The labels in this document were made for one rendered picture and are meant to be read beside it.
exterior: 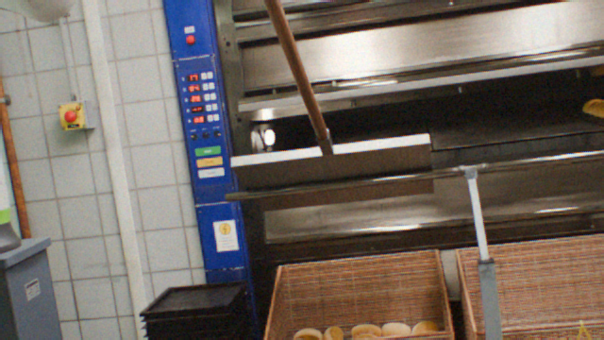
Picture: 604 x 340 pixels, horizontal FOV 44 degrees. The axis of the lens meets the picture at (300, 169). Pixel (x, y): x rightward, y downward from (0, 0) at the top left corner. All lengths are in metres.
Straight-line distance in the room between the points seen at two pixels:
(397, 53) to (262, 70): 0.46
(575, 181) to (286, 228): 0.97
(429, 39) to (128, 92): 1.05
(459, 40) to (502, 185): 0.50
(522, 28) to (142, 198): 1.41
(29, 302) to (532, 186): 1.61
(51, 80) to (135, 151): 0.39
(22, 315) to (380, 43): 1.44
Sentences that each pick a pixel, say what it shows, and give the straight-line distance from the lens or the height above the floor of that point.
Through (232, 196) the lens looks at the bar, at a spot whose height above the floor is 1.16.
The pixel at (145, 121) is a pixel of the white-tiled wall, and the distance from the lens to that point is 2.69.
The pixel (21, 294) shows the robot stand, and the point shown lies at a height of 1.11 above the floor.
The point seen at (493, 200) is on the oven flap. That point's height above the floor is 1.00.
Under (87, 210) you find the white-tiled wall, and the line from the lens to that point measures 2.82.
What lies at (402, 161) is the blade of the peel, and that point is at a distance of 2.11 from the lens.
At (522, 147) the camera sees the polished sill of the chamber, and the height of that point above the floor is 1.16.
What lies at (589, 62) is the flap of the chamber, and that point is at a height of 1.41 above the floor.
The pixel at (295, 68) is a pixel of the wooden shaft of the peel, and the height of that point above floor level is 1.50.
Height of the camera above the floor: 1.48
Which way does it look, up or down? 7 degrees down
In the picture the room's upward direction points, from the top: 8 degrees counter-clockwise
